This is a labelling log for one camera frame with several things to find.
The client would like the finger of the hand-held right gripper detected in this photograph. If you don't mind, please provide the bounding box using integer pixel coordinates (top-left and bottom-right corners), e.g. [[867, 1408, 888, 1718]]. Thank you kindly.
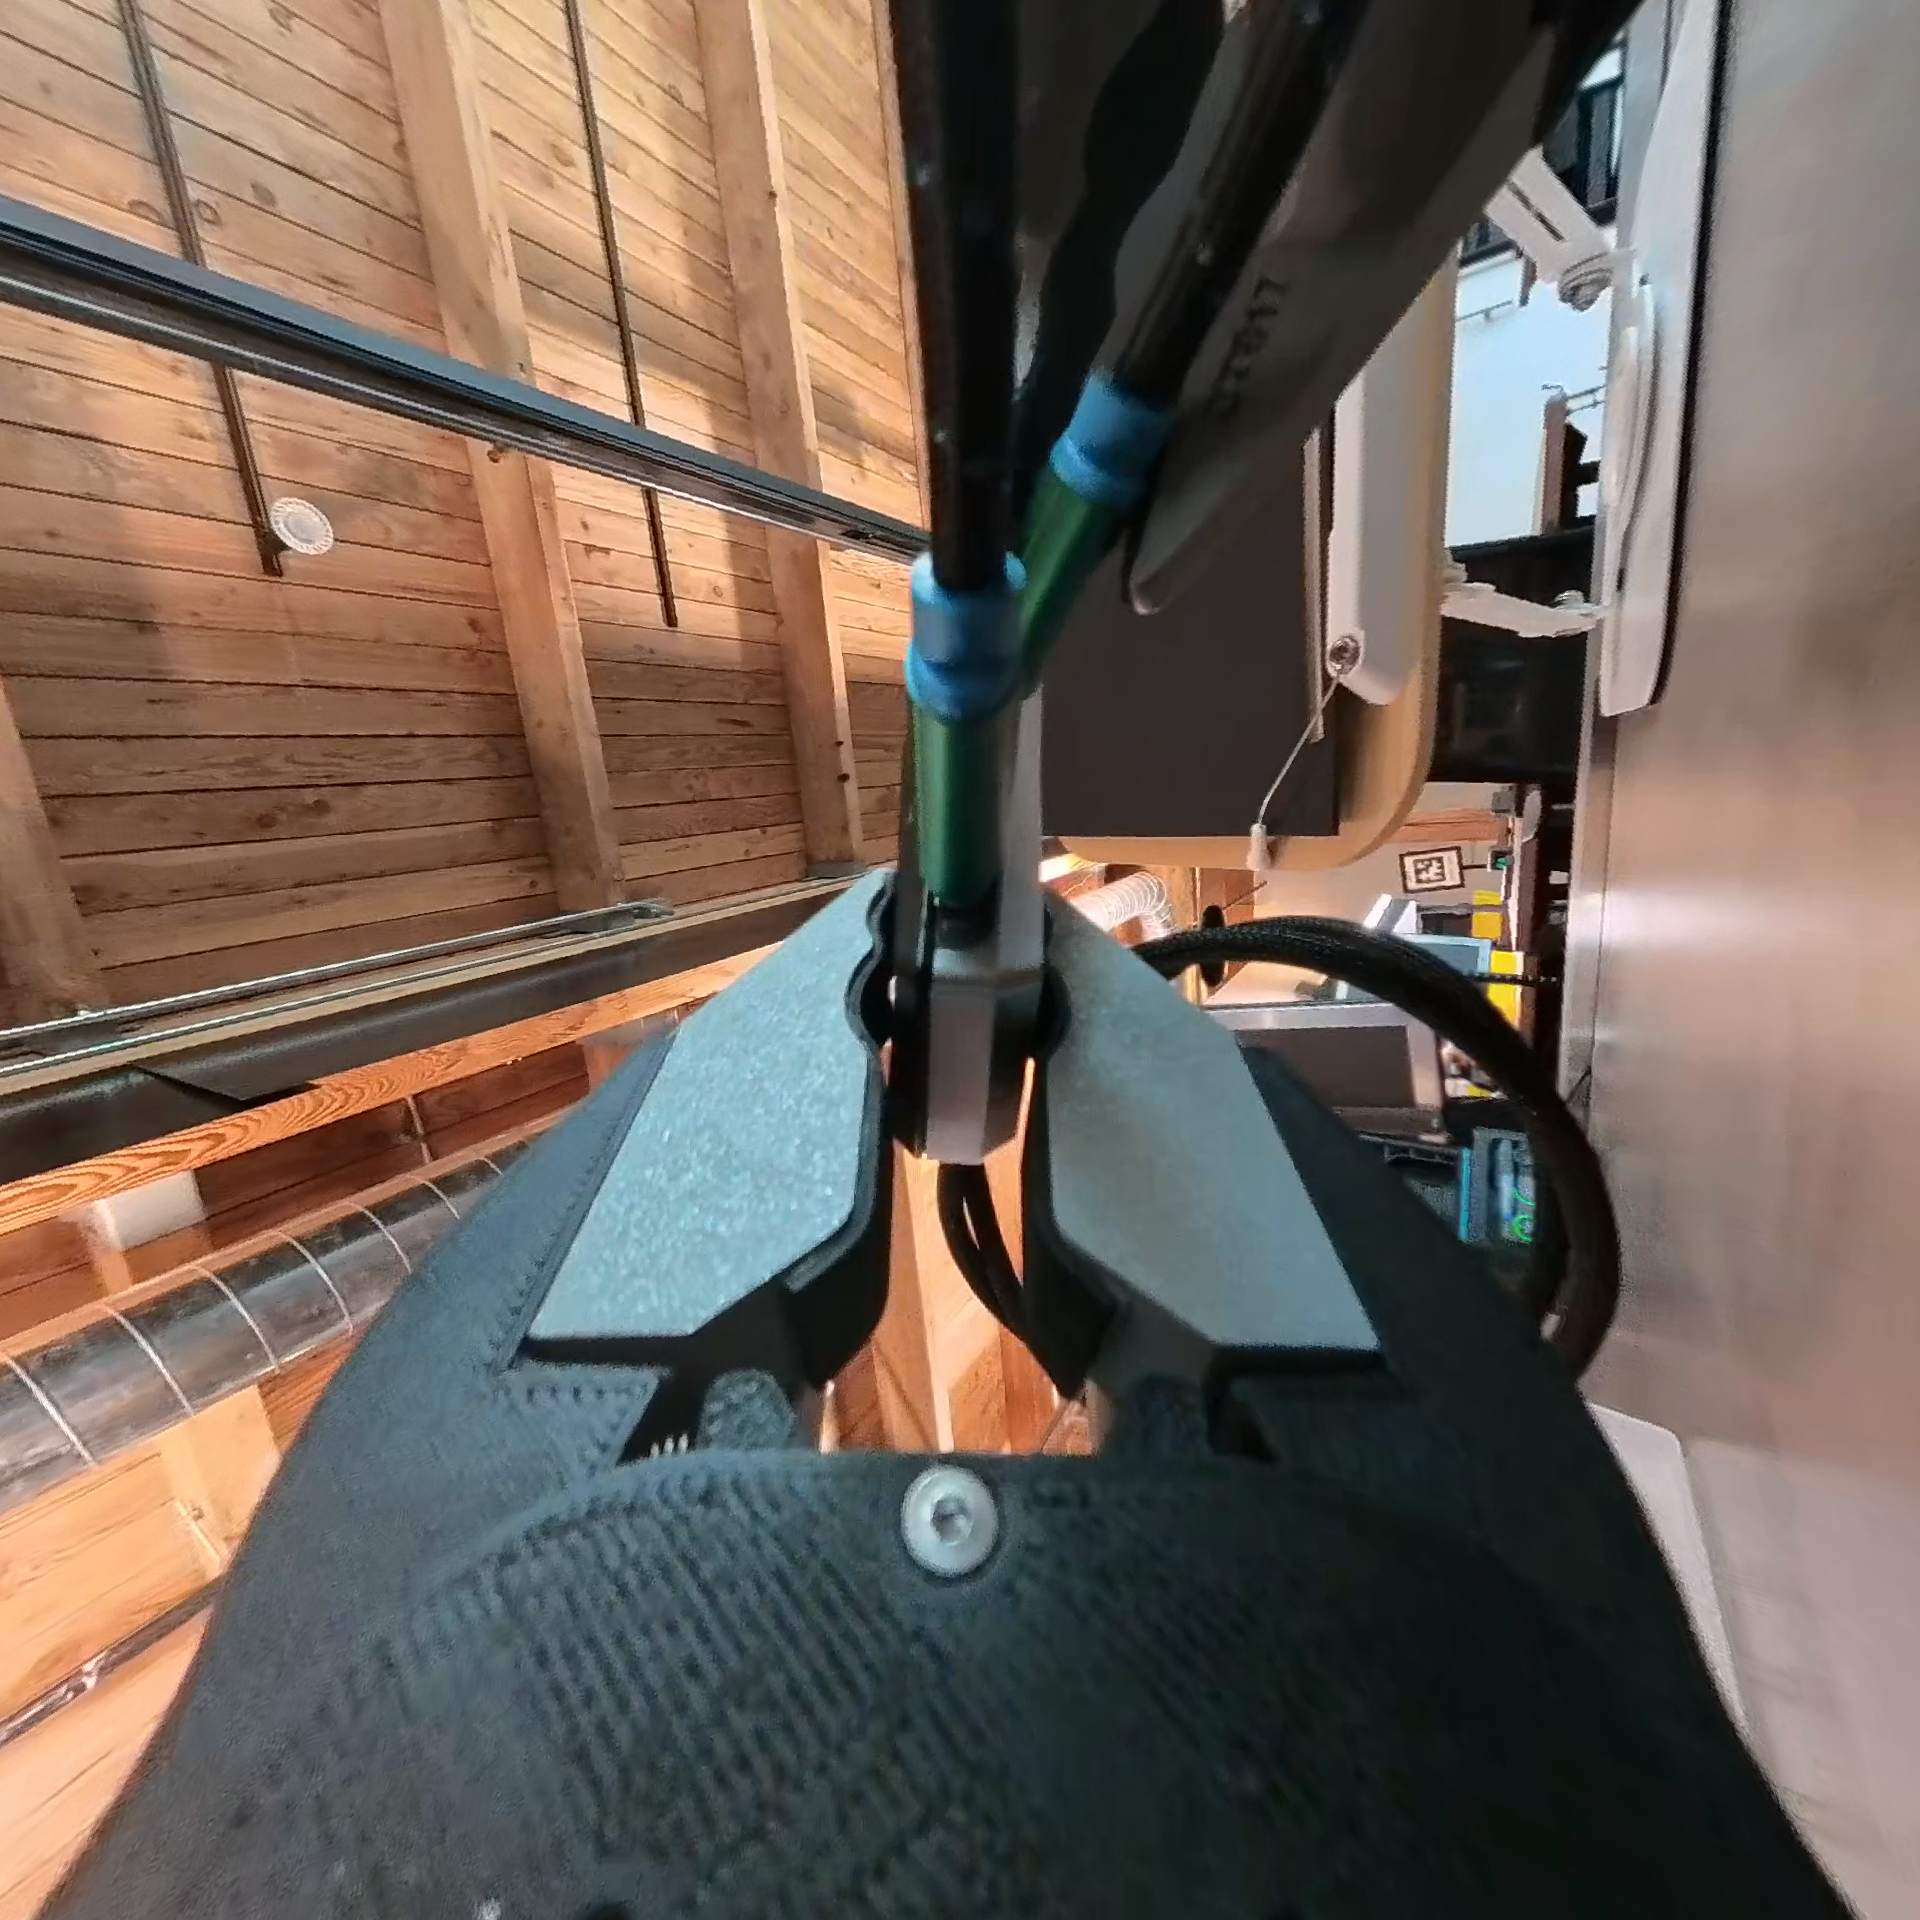
[[1126, 0, 1562, 617], [1021, 0, 1250, 457]]

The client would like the black ceiling pipe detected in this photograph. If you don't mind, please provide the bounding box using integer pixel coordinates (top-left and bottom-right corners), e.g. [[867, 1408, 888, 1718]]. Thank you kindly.
[[120, 0, 289, 580], [561, 0, 680, 628]]

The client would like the black device green display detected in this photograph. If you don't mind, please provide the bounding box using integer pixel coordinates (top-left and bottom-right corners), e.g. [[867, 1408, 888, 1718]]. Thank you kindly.
[[1461, 1126, 1549, 1250]]

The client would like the green plug HDMI cable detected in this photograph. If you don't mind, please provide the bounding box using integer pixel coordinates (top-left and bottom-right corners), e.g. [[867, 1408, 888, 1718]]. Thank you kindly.
[[893, 0, 1037, 917], [1008, 0, 1351, 706]]

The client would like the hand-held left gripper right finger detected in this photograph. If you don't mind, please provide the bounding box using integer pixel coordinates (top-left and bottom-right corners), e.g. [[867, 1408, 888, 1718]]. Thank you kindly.
[[1026, 899, 1381, 1393]]

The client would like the silver ventilation duct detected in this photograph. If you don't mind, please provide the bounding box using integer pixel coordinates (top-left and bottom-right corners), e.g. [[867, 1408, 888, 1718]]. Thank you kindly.
[[0, 1147, 541, 1516]]

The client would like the black silver HDMI switch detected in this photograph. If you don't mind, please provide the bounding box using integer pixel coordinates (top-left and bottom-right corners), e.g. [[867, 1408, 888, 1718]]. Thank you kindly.
[[889, 704, 1058, 1162]]

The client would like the black braided switch cable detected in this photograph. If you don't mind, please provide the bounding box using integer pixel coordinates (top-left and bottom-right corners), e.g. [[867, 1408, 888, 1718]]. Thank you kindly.
[[932, 917, 1622, 1374]]

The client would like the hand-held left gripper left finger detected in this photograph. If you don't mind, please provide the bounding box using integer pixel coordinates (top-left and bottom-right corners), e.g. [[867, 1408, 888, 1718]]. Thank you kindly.
[[522, 873, 901, 1393]]

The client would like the black ceiling track rail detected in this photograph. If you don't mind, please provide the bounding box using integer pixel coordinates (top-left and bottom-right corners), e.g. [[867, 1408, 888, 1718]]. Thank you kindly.
[[0, 195, 932, 563]]

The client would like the dark steel beam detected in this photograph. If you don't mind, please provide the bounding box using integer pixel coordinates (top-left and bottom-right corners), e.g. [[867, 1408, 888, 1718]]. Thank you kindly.
[[0, 878, 872, 1187]]

